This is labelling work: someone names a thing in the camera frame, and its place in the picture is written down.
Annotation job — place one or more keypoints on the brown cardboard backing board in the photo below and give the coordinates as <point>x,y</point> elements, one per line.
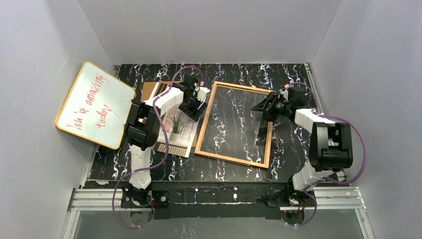
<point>146,90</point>

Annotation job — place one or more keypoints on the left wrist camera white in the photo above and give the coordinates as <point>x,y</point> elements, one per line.
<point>202,92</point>

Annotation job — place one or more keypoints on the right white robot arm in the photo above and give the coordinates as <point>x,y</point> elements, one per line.
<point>330,145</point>

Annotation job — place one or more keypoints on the aluminium rail base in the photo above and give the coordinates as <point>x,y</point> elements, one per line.
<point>217,213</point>

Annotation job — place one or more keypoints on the plant photo print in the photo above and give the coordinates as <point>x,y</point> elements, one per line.
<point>180,128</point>

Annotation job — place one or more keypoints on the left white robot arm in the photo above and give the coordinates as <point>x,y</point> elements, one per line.
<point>145,122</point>

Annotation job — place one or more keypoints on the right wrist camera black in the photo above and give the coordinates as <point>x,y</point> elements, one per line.
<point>296,96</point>

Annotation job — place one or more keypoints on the wooden picture frame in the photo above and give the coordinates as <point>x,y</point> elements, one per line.
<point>201,142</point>

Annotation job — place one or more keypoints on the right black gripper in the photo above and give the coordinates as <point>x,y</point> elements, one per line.
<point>272,105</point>

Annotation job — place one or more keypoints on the transparent plastic sheet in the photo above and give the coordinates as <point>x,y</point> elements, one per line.
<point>235,125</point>

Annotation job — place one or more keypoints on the whiteboard with red writing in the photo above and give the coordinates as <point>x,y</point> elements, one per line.
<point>97,107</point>

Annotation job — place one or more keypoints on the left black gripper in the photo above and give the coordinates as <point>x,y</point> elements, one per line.
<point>190,105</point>

